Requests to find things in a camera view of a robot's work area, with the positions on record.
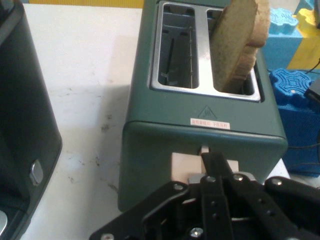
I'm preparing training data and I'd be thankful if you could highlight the black coffee machine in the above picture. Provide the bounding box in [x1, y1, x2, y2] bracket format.
[0, 0, 64, 240]

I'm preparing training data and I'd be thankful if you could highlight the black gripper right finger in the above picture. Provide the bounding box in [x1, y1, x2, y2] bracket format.
[233, 171, 320, 240]

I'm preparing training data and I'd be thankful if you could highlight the cream toaster lever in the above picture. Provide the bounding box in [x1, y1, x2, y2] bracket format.
[170, 145, 240, 185]

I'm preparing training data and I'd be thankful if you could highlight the green two-slot toaster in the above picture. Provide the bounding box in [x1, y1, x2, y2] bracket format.
[117, 0, 289, 212]

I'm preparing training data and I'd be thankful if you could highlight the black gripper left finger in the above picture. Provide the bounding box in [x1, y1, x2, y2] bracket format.
[89, 151, 235, 240]

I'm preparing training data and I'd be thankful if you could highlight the light blue toy block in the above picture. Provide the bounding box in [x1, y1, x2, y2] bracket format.
[260, 7, 305, 71]

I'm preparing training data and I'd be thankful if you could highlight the slice of toast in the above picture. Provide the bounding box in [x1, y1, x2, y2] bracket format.
[210, 0, 272, 93]

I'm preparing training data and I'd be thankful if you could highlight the dark blue toy block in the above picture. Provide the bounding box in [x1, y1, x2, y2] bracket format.
[268, 68, 320, 174]

